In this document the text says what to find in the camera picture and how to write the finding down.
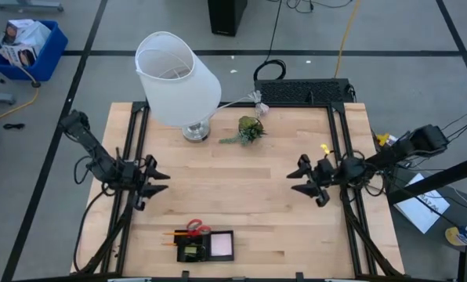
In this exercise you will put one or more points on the blue plastic bin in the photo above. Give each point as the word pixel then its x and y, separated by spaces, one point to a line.
pixel 49 58

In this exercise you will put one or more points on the white table lamp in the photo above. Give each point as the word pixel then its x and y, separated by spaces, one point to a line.
pixel 178 94

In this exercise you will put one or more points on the black table edge clamp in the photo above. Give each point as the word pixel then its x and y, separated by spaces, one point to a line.
pixel 299 276
pixel 185 275

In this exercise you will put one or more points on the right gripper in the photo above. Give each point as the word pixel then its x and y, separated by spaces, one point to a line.
pixel 324 174

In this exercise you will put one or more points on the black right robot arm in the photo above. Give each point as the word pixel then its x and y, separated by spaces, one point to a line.
pixel 394 150

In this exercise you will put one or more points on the yellow plug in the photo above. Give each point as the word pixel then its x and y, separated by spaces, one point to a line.
pixel 383 138

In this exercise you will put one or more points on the black mesh desk organizer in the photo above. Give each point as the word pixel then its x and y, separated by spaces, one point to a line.
pixel 206 250

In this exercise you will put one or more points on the orange pencil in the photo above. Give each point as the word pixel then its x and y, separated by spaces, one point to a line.
pixel 170 244
pixel 174 233

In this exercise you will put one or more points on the black aluminium table frame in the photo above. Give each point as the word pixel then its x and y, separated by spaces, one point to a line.
pixel 139 106

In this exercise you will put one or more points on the black diagonal beam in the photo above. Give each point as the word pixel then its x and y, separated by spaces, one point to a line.
pixel 437 180

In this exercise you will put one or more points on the black tower case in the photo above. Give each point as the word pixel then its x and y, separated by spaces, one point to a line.
pixel 227 17

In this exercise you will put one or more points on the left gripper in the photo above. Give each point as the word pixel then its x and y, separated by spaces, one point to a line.
pixel 133 176

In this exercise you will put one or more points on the white printed packages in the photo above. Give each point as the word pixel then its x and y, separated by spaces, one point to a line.
pixel 26 37

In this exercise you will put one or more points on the white paper sheet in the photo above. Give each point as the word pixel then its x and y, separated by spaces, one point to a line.
pixel 421 213

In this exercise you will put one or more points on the succulent plant black pot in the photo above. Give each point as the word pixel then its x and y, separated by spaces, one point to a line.
pixel 250 127

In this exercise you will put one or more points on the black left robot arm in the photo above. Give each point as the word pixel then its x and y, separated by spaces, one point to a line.
pixel 96 156

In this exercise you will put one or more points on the yellow-green eraser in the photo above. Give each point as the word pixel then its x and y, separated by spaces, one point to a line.
pixel 191 250

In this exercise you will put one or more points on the black keyboard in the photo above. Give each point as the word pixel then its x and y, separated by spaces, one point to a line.
pixel 304 91

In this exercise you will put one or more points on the pink sticky notes pad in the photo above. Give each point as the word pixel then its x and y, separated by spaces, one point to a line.
pixel 221 244

